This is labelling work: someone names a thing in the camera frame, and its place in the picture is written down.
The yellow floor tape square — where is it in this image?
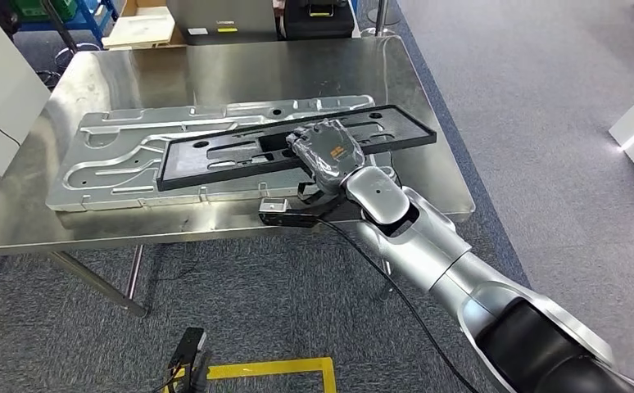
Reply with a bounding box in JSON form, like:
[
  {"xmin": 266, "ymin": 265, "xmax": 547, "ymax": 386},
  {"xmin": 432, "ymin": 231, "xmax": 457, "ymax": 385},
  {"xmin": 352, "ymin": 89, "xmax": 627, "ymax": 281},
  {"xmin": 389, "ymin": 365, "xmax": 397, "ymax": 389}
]
[{"xmin": 162, "ymin": 356, "xmax": 338, "ymax": 393}]

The chrome stanchion post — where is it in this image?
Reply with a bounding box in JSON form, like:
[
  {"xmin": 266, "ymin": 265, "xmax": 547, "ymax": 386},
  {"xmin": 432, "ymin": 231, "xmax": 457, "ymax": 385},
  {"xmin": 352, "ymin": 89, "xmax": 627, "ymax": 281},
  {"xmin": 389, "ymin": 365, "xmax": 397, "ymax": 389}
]
[{"xmin": 367, "ymin": 0, "xmax": 403, "ymax": 38}]

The blue trolley frame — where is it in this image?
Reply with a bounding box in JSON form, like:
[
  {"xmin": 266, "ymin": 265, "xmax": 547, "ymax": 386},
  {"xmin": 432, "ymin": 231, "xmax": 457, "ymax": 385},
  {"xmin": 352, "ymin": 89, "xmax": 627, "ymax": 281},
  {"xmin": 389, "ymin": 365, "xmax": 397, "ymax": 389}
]
[{"xmin": 10, "ymin": 0, "xmax": 121, "ymax": 47}]

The black pole stand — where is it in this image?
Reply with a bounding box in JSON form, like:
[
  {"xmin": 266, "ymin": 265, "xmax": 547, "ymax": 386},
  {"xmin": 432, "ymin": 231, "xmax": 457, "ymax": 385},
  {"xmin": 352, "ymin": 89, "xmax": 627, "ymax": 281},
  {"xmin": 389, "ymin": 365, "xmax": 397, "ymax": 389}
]
[{"xmin": 38, "ymin": 0, "xmax": 106, "ymax": 88}]

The black camera cable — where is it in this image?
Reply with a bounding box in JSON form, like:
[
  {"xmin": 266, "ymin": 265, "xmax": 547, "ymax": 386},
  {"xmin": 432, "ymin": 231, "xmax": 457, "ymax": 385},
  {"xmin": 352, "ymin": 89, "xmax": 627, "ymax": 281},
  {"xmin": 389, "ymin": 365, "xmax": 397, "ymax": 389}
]
[{"xmin": 316, "ymin": 216, "xmax": 481, "ymax": 393}]

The silver stamped metal panel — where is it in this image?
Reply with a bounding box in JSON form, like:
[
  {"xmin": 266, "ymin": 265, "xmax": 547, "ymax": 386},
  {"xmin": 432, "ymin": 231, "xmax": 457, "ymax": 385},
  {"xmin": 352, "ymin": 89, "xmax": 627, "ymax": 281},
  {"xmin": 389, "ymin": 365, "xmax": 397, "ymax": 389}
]
[{"xmin": 45, "ymin": 94, "xmax": 400, "ymax": 213}]

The black plastic frame part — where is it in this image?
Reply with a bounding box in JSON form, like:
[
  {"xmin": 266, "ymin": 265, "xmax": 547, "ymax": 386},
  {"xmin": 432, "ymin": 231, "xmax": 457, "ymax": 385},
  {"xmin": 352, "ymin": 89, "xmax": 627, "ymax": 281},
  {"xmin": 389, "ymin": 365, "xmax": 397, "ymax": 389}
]
[{"xmin": 156, "ymin": 104, "xmax": 438, "ymax": 192}]

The cardboard box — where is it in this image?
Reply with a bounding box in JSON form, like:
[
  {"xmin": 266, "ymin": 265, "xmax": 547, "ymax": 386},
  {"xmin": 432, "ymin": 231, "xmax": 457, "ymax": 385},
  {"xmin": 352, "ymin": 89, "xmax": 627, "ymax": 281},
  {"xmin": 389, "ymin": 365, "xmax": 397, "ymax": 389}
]
[{"xmin": 121, "ymin": 0, "xmax": 187, "ymax": 49}]

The green box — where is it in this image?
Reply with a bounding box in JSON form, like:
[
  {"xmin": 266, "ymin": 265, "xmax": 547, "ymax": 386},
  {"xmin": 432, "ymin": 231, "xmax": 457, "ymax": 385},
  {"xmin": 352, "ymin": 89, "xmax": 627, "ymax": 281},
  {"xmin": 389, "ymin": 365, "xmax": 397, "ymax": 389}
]
[{"xmin": 10, "ymin": 0, "xmax": 78, "ymax": 23}]

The white foam tray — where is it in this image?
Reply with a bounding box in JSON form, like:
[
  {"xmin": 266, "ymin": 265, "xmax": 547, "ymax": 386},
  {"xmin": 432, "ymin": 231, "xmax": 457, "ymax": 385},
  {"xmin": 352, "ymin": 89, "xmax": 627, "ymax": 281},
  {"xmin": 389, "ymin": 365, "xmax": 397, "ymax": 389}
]
[{"xmin": 101, "ymin": 11, "xmax": 177, "ymax": 51}]

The black equipment case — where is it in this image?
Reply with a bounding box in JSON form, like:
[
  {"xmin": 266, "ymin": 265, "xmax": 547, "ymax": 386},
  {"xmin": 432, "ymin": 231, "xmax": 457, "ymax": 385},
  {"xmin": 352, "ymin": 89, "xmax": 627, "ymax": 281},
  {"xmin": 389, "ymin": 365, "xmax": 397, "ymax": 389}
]
[{"xmin": 283, "ymin": 0, "xmax": 357, "ymax": 40}]

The stainless steel workbench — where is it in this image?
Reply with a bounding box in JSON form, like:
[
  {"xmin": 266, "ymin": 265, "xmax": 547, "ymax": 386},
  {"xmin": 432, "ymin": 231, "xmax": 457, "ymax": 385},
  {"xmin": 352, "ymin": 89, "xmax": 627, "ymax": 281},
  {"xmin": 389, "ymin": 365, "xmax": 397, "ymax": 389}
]
[{"xmin": 0, "ymin": 34, "xmax": 477, "ymax": 318}]

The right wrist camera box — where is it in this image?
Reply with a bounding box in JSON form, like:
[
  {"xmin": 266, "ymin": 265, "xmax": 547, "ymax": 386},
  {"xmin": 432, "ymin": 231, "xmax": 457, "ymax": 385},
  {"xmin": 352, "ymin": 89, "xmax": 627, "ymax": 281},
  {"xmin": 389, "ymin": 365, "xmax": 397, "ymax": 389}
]
[{"xmin": 258, "ymin": 197, "xmax": 324, "ymax": 229}]

